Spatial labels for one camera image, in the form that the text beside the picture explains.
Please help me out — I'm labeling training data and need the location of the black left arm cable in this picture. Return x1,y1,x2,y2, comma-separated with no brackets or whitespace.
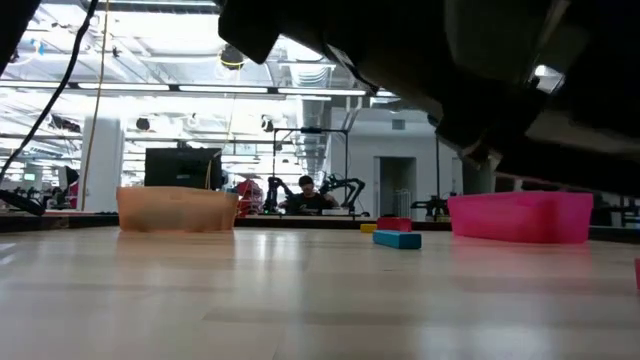
0,0,100,184

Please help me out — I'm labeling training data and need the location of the red plastic bin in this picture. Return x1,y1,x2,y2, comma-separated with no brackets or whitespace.
447,191,595,245

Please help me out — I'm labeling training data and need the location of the person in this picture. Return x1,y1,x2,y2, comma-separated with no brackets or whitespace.
279,174,341,216

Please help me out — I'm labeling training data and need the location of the white radiator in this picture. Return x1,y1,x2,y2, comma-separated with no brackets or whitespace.
395,189,414,221

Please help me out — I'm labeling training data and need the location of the hanging yellow cable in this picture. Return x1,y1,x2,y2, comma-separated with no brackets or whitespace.
79,0,111,212

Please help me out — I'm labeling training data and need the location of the wide silver ventilation duct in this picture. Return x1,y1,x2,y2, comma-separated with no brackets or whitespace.
279,44,336,166

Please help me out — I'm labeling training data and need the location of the orange plastic bin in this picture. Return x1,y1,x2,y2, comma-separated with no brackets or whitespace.
116,186,240,234

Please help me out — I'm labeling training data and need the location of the black ceiling device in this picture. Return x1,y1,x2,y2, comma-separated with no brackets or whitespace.
219,43,245,70

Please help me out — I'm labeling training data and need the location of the black monitor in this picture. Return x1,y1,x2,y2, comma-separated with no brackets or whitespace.
144,147,224,191

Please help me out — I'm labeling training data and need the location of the white column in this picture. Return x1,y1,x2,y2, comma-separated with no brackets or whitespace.
79,117,127,211

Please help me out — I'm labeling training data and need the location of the black metal rig frame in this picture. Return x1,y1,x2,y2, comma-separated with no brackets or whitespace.
271,126,351,217
434,134,442,214

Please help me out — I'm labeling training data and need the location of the blue wooden block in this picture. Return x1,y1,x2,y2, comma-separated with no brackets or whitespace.
372,229,423,250

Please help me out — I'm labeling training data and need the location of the long overhead light bar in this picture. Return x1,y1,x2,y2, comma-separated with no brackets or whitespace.
0,79,399,101

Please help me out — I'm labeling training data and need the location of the red background object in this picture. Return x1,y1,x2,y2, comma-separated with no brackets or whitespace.
234,178,265,217

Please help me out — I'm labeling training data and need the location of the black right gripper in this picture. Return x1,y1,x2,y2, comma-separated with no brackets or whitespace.
217,0,451,117

